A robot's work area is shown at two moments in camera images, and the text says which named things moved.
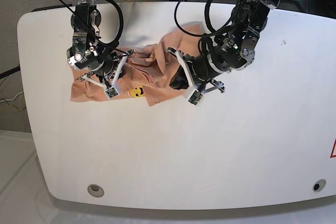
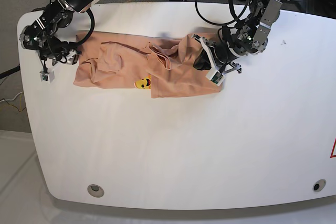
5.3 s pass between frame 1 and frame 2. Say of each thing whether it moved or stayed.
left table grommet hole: stayed
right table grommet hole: stayed
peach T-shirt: moved
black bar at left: stayed
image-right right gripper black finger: moved
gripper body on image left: moved
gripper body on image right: moved
